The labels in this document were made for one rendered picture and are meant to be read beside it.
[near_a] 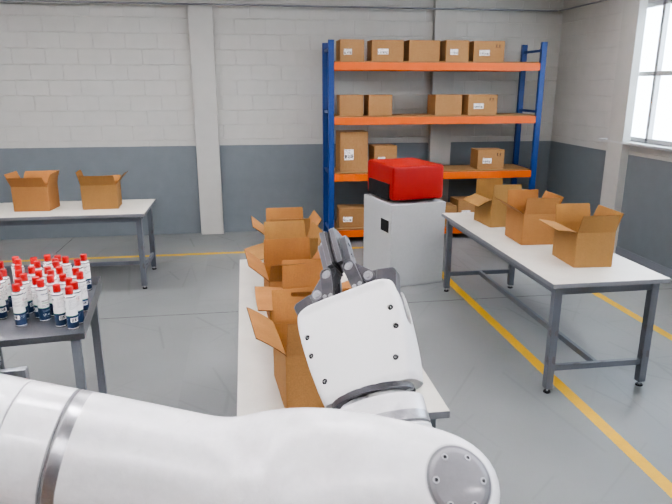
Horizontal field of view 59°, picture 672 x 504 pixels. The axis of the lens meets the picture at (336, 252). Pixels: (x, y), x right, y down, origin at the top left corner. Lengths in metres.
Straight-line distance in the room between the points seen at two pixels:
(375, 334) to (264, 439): 0.15
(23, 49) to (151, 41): 1.54
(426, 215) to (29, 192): 3.90
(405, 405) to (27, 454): 0.28
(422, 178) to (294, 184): 2.85
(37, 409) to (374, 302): 0.28
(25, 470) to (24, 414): 0.04
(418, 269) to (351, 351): 5.65
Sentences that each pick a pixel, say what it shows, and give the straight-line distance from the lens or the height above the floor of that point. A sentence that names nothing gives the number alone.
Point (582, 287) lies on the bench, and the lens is 4.07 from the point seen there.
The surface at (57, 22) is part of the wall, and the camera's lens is 8.62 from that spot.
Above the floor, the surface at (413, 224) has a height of 0.64.
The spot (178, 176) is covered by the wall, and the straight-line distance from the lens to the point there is 8.42.
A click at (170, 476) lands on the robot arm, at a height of 1.70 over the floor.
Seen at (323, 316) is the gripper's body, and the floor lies 1.76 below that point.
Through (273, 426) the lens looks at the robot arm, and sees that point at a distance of 0.44.
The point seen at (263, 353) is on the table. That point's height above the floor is 0.78.
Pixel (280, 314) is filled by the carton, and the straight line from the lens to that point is 2.52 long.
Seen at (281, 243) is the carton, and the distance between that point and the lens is 3.33.
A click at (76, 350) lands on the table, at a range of 3.07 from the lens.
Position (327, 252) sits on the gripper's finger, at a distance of 0.58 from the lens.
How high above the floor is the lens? 1.97
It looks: 15 degrees down
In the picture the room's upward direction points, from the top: straight up
